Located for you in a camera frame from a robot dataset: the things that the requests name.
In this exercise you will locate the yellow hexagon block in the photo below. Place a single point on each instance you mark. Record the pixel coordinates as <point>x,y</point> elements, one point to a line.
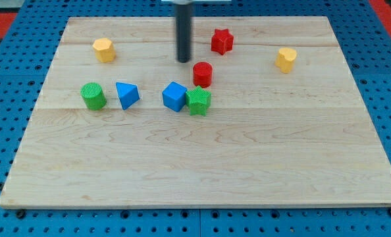
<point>104,50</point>

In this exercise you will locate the green star block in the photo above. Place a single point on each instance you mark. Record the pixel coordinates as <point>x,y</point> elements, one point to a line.
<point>198,101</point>

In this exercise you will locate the blue cube block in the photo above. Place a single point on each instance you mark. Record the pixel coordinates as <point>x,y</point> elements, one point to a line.
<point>174,96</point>

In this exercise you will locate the red cylinder block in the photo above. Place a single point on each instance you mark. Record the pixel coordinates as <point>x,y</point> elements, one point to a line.
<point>202,74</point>

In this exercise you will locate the wooden board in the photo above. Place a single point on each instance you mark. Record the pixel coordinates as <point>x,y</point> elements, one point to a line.
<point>269,139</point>

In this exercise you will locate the blue triangle block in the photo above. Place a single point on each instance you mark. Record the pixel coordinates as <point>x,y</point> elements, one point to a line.
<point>128,94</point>

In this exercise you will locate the red star block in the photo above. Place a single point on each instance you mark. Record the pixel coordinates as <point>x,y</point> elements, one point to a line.
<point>222,41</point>

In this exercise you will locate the green cylinder block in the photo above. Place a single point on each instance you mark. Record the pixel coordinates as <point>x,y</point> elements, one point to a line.
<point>93,96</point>

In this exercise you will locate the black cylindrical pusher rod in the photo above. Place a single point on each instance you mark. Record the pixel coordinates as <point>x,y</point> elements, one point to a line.
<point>183,27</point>

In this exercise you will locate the yellow heart block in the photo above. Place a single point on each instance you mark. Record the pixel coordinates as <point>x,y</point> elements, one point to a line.
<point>285,59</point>

